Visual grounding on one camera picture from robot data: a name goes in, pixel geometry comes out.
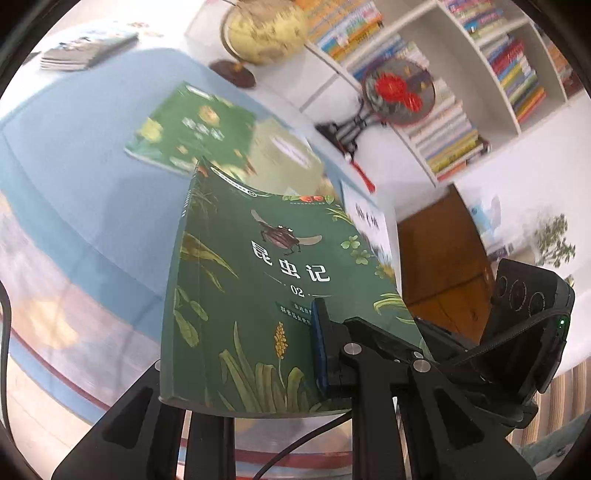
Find brown wooden door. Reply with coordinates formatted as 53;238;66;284
398;185;495;344

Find light blue table mat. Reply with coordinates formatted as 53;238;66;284
0;45;403;480

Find black cable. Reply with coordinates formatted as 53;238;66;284
0;280;17;453

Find pale green back cover book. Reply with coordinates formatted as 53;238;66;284
243;117;335;196

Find round embroidered fan on stand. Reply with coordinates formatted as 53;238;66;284
315;58;436;158

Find white bookshelf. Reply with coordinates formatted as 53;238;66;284
184;0;591;190

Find antique yellow desk globe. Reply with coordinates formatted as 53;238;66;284
209;1;308;89

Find bright green insect book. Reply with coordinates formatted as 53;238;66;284
124;82;256;181

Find green book with wheat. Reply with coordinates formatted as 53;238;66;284
160;162;422;418

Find potted green plant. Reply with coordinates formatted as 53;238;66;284
534;214;576;268

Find stack of sorted books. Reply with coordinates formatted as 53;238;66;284
40;32;138;72

